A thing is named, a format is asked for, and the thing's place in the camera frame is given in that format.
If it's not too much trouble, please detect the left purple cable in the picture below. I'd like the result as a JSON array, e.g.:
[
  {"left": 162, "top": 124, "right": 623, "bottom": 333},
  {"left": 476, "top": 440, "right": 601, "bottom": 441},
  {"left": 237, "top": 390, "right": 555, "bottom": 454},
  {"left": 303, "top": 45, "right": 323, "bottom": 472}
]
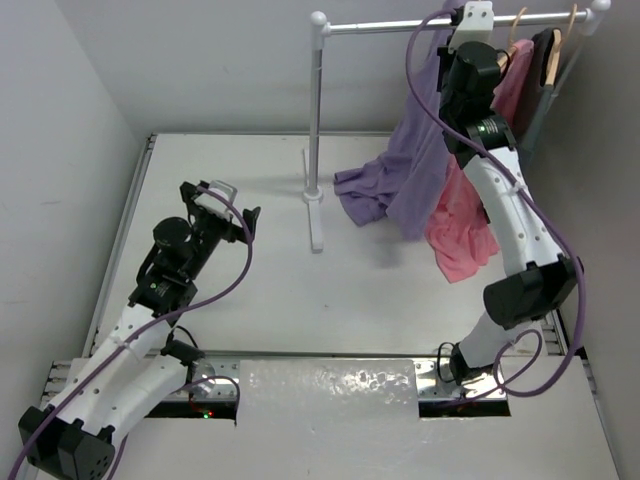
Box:
[{"left": 0, "top": 182, "right": 256, "bottom": 480}]

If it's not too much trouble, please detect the wooden hanger under black shirt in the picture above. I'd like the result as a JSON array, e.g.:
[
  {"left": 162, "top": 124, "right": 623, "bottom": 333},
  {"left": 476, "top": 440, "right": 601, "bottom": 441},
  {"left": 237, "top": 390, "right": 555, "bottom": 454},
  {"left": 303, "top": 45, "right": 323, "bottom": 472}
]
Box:
[{"left": 542, "top": 3, "right": 578, "bottom": 87}]

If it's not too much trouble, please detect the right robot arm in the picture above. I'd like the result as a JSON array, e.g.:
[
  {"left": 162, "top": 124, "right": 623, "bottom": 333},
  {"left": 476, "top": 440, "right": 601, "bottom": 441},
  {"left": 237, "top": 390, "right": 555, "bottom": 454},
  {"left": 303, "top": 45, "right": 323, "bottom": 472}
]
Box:
[{"left": 437, "top": 41, "right": 577, "bottom": 384}]

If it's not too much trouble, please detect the white clothes rack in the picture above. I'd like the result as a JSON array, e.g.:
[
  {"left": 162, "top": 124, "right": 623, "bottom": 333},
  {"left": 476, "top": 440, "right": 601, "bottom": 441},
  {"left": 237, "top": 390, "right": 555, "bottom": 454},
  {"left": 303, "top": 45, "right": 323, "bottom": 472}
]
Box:
[{"left": 302, "top": 1, "right": 611, "bottom": 254}]

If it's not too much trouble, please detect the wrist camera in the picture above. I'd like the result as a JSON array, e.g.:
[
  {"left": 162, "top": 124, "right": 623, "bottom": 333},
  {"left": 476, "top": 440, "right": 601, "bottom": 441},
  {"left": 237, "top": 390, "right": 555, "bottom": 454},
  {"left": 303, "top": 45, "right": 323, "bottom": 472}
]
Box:
[
  {"left": 448, "top": 1, "right": 494, "bottom": 53},
  {"left": 194, "top": 180, "right": 238, "bottom": 221}
]

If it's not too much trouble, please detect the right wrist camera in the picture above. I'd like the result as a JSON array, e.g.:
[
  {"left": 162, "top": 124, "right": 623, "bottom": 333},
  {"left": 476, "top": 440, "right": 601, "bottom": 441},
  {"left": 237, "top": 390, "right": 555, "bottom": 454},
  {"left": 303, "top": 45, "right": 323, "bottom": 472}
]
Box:
[{"left": 448, "top": 1, "right": 494, "bottom": 53}]

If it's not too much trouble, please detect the black t shirt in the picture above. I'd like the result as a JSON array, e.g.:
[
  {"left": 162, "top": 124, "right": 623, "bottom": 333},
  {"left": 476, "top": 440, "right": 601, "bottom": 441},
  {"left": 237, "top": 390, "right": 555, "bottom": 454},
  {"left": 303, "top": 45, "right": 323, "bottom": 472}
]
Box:
[{"left": 512, "top": 28, "right": 558, "bottom": 170}]

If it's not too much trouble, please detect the pink t shirt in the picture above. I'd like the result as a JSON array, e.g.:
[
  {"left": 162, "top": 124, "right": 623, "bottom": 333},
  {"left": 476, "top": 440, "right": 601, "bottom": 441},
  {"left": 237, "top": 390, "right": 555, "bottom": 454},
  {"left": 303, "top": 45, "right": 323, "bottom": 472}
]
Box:
[{"left": 425, "top": 39, "right": 534, "bottom": 283}]

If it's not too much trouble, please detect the wooden hanger under pink shirt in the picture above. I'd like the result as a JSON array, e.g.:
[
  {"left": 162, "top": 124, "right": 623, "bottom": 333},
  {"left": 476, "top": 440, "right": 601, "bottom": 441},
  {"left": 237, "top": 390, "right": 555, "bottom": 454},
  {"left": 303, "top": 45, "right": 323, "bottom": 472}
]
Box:
[{"left": 497, "top": 7, "right": 528, "bottom": 73}]

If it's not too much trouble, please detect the purple cable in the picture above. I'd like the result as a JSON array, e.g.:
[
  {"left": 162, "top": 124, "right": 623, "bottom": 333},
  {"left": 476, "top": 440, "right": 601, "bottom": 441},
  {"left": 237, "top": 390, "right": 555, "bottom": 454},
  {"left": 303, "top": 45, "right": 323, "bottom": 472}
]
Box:
[
  {"left": 0, "top": 182, "right": 256, "bottom": 480},
  {"left": 405, "top": 4, "right": 587, "bottom": 399}
]

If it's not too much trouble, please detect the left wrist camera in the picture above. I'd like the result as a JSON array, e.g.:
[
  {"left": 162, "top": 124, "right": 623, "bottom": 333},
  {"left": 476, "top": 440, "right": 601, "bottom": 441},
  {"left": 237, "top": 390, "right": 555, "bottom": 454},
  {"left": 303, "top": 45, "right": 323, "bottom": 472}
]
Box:
[{"left": 194, "top": 180, "right": 238, "bottom": 221}]

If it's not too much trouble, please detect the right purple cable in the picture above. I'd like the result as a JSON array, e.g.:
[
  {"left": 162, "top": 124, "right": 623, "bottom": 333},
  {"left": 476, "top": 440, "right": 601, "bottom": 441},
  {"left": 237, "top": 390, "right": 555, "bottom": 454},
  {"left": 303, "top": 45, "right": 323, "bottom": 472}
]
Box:
[{"left": 405, "top": 4, "right": 587, "bottom": 399}]

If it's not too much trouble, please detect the purple t shirt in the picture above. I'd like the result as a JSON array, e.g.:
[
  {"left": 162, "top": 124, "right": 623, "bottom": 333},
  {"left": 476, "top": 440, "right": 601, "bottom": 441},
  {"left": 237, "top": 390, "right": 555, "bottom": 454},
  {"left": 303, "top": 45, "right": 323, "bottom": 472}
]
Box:
[{"left": 333, "top": 31, "right": 449, "bottom": 241}]

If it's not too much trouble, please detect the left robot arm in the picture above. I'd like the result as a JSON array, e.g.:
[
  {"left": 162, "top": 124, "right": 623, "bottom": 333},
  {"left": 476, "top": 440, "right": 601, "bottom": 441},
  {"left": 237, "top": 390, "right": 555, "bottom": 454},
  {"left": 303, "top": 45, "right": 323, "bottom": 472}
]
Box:
[{"left": 9, "top": 181, "right": 261, "bottom": 479}]

